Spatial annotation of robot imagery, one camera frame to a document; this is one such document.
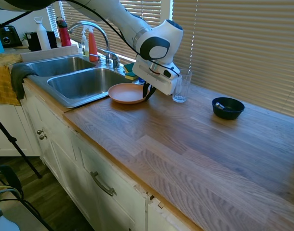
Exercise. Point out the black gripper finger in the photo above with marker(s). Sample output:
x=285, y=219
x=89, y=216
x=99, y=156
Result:
x=151, y=92
x=145, y=91

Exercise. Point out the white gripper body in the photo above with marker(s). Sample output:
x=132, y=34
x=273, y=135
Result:
x=156, y=77

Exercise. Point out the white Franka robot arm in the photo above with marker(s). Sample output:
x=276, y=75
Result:
x=123, y=16

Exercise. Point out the stainless steel double sink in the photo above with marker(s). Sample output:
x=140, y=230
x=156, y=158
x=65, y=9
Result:
x=77, y=81

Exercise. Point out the yellow green sponge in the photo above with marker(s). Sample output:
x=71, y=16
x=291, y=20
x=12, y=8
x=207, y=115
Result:
x=131, y=76
x=129, y=68

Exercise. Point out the orange plastic plate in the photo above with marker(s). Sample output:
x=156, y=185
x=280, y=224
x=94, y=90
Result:
x=125, y=93

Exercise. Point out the clear drinking glass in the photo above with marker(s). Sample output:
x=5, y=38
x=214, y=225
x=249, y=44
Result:
x=182, y=86

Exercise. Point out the metal spoon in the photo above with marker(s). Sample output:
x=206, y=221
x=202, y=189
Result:
x=219, y=105

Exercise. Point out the beige slatted window blind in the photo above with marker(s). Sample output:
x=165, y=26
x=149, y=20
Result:
x=139, y=9

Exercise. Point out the orange spray bottle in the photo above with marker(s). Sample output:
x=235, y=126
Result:
x=92, y=45

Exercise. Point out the yellow liquid soap bottle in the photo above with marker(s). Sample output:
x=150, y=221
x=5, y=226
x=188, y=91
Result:
x=85, y=47

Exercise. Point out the dark blue bowl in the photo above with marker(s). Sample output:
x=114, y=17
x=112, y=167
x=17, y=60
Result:
x=229, y=112

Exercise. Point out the chrome curved faucet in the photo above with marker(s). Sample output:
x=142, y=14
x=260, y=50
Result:
x=89, y=24

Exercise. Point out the wide beige window blind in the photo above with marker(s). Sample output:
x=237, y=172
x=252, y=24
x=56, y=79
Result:
x=238, y=48

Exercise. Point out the red water bottle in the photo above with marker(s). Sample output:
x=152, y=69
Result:
x=64, y=33

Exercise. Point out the white wooden board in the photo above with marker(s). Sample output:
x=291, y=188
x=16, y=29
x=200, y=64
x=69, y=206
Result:
x=50, y=53

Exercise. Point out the white kitchen cabinets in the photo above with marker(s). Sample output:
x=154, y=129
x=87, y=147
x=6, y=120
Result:
x=65, y=156

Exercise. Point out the round metal cabinet knob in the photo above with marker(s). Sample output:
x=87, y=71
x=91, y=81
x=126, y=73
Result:
x=40, y=132
x=42, y=137

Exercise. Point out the white water bottle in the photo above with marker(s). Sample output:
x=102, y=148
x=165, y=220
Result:
x=43, y=36

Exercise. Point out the beige corner window blind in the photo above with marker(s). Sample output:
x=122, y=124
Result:
x=53, y=16

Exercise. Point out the grey dish cloth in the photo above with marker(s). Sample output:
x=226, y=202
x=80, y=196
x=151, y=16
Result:
x=18, y=77

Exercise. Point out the yellow patterned towel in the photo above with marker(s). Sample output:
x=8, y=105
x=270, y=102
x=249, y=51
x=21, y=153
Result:
x=2, y=81

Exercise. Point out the black toaster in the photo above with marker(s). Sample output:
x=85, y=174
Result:
x=8, y=36

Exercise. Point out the black camera tripod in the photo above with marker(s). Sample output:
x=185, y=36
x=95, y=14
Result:
x=14, y=142

